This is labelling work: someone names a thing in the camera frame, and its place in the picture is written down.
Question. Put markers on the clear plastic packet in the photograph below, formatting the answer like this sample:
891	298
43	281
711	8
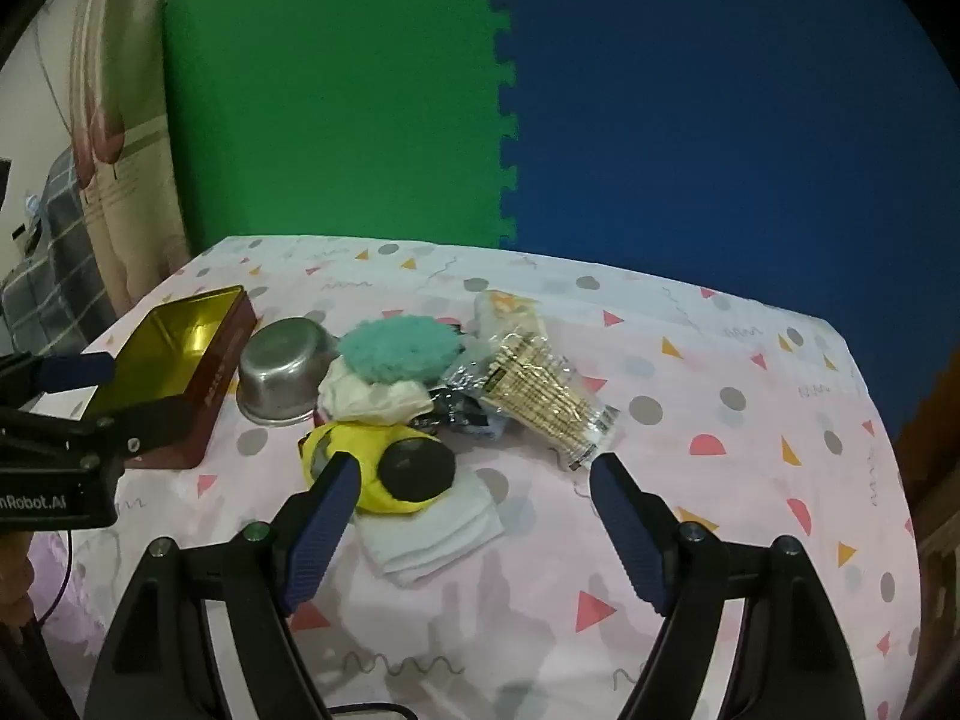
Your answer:
540	390

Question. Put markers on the teal fluffy cloth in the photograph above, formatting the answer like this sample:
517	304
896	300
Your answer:
397	349

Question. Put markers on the stainless steel bowl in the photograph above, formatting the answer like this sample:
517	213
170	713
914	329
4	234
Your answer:
281	367

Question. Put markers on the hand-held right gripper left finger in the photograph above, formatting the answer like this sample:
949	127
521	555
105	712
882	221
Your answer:
322	532

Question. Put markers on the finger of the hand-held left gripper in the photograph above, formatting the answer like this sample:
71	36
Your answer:
67	435
75	370

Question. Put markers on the white cloth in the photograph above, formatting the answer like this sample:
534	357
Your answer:
360	397

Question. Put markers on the green foam mat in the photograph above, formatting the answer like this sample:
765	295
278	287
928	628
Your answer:
330	90

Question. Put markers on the patterned pink tablecloth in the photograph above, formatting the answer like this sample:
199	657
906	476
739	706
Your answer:
712	465

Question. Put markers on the black foil packet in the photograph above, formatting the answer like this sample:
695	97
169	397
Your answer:
459	409

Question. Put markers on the white towel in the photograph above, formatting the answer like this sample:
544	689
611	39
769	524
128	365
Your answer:
435	532

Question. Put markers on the yellow and orange towel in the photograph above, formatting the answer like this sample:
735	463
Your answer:
510	307

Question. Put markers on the orange foam mat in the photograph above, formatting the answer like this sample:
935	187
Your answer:
934	405

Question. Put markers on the blue foam mat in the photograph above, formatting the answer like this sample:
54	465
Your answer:
712	105

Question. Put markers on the plaid cloth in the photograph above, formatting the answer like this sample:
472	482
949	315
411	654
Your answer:
52	270

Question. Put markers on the yellow and black plush toy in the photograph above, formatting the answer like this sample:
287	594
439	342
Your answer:
371	454

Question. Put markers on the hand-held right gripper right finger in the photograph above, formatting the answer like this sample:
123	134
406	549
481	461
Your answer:
626	525

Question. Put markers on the red and gold tin box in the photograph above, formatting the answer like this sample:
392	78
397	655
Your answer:
165	345

